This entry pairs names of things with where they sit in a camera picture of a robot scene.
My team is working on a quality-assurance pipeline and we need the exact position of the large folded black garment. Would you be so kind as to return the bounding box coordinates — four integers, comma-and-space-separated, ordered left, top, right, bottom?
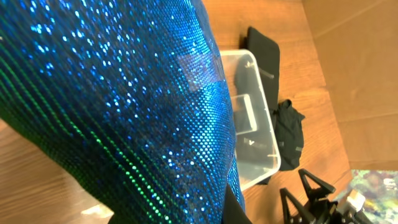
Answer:
244, 27, 280, 115

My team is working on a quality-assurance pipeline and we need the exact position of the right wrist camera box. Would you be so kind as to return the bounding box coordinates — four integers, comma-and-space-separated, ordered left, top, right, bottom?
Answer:
337, 190, 366, 215

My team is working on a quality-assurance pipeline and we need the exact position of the colourful printed sheet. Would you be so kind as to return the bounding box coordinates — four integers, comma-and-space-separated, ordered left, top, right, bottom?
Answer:
335, 169, 397, 224

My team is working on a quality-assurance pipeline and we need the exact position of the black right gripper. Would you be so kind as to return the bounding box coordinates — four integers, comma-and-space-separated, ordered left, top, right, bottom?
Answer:
279, 168, 374, 224

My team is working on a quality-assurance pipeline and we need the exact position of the clear plastic storage bin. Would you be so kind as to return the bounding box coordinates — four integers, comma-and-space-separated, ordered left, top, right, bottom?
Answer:
219, 49, 282, 192

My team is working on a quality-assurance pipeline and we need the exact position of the small black garment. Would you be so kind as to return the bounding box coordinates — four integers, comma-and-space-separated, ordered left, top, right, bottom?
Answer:
275, 100, 305, 171

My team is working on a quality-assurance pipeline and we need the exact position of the blue sequin fabric bundle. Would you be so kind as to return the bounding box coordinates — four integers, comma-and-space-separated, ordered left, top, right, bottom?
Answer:
1, 0, 245, 223

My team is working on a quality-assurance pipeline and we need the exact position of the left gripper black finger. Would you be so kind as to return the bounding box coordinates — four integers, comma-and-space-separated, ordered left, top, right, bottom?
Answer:
221, 184, 252, 224

